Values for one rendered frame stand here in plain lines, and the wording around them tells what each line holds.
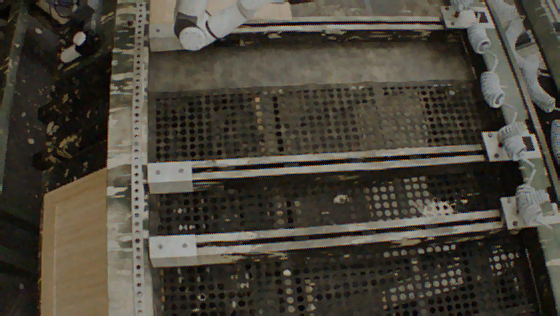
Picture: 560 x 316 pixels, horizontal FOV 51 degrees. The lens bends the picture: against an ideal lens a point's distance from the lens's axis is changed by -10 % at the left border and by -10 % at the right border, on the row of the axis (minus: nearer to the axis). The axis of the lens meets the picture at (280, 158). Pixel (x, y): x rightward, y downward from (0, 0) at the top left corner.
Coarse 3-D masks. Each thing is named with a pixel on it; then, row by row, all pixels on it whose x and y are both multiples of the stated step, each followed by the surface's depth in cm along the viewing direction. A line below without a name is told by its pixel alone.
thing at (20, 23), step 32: (32, 0) 270; (64, 32) 272; (0, 64) 245; (96, 64) 249; (0, 96) 235; (64, 96) 241; (96, 96) 238; (0, 128) 227; (64, 128) 243; (96, 128) 223; (288, 128) 331; (0, 160) 222; (64, 160) 234; (96, 160) 225; (192, 160) 260; (0, 192) 217; (192, 192) 254
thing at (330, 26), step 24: (456, 0) 207; (480, 0) 201; (168, 24) 206; (264, 24) 210; (288, 24) 211; (312, 24) 212; (336, 24) 213; (360, 24) 213; (384, 24) 213; (408, 24) 214; (432, 24) 215; (456, 24) 211; (480, 24) 213; (168, 48) 209
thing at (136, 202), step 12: (144, 12) 211; (144, 24) 208; (132, 96) 193; (132, 108) 191; (132, 120) 189; (132, 132) 187; (132, 144) 185; (132, 156) 183; (132, 168) 181; (132, 180) 179; (132, 192) 177; (132, 204) 175; (132, 216) 173; (132, 228) 171; (132, 240) 170; (132, 252) 168; (144, 288) 163; (144, 300) 161; (144, 312) 160
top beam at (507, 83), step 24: (480, 72) 209; (504, 72) 203; (504, 96) 198; (504, 120) 194; (528, 168) 185; (528, 192) 181; (528, 240) 180; (552, 240) 173; (552, 264) 169; (552, 288) 166; (552, 312) 165
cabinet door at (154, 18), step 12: (156, 0) 219; (168, 0) 219; (216, 0) 221; (228, 0) 221; (156, 12) 216; (168, 12) 216; (216, 12) 218; (264, 12) 219; (276, 12) 219; (288, 12) 219
